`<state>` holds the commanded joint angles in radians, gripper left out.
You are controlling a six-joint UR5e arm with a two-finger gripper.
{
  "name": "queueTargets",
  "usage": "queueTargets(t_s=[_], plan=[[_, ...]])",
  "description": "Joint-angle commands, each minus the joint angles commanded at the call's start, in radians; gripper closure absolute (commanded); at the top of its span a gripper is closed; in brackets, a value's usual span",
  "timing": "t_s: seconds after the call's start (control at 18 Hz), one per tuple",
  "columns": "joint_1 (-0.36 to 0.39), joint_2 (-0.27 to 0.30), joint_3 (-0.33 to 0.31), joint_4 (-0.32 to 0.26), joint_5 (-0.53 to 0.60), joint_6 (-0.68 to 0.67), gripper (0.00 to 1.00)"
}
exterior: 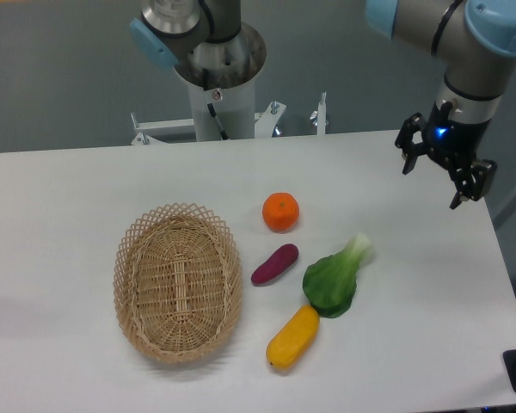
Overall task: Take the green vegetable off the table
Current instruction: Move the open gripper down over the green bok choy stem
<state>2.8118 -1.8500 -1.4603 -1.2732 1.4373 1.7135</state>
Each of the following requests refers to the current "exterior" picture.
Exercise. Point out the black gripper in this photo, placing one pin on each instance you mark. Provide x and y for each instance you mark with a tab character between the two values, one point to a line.
452	140

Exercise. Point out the green bok choy vegetable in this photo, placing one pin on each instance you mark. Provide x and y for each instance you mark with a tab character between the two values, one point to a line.
330	283

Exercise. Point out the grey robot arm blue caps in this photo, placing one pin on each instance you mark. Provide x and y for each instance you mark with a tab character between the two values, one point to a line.
218	57

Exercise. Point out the orange tangerine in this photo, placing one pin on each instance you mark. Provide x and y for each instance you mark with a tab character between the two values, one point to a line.
280	211

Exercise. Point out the purple sweet potato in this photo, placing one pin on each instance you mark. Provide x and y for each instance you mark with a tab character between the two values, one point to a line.
276	265

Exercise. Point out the yellow mango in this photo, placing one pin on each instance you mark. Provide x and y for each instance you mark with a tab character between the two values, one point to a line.
294	339

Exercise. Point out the oval wicker basket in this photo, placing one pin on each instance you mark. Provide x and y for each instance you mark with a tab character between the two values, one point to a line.
178	283

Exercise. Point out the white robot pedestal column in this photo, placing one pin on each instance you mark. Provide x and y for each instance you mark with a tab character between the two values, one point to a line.
223	113

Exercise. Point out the white metal base frame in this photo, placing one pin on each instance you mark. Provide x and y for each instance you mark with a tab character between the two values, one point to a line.
168	131

